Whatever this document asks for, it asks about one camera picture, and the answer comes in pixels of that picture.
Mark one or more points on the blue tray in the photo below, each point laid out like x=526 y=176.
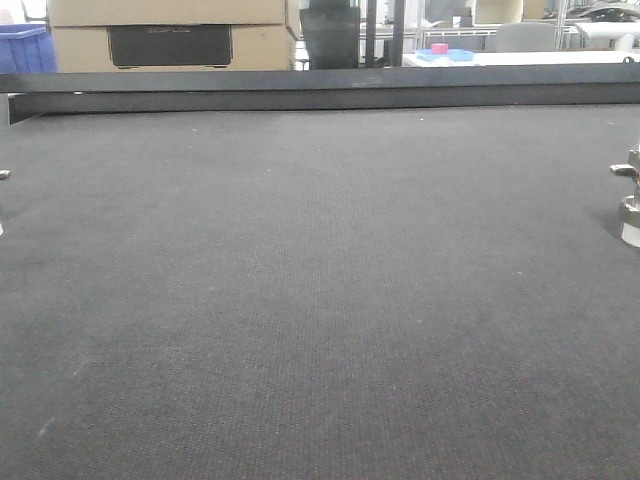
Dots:
x=452 y=55

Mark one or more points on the black bin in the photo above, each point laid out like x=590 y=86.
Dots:
x=331 y=32

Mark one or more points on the pink tape roll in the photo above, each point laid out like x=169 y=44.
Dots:
x=439 y=49

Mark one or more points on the white table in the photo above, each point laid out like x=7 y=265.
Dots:
x=532 y=58

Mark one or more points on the blue plastic crate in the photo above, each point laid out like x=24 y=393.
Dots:
x=27 y=49

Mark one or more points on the large cardboard box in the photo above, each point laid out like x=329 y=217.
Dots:
x=163 y=36

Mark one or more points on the black conveyor side rail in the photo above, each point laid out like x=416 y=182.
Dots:
x=124 y=93

